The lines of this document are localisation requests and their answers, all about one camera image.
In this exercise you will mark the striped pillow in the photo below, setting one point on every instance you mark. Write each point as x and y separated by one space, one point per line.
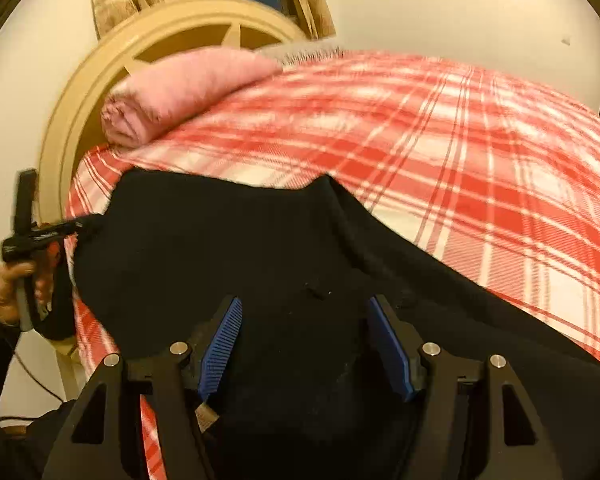
302 51

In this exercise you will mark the black pants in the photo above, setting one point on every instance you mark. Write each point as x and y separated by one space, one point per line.
305 395

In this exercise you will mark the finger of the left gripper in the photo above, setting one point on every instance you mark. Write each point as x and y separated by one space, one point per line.
76 226

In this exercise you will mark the red plaid bed sheet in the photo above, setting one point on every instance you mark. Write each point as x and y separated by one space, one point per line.
495 177

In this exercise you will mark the pink rolled blanket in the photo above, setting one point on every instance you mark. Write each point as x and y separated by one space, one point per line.
163 95

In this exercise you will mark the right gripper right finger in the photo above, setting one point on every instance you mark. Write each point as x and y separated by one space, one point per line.
474 419

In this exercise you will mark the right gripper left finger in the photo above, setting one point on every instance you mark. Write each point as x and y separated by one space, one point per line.
102 437

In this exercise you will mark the person's left hand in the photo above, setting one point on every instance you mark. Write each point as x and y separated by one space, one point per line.
41 268

